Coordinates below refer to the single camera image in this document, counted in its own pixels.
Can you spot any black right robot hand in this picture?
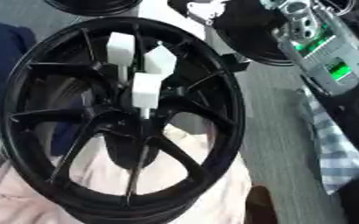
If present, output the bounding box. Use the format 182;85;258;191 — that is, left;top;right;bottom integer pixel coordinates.
165;0;290;33

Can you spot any black spoked wheel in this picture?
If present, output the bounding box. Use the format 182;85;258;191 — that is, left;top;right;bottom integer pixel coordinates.
0;16;249;224

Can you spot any small black block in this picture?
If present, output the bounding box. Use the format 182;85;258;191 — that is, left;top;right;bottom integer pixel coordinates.
219;53;252;73

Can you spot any dark brown rounded object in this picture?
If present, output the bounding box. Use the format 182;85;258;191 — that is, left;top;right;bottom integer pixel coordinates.
243;185;281;224

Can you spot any person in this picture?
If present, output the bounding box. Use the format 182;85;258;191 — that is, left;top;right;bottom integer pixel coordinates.
0;16;89;157

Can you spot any pale pink fabric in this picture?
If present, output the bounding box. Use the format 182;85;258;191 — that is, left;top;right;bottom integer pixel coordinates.
0;122;255;224

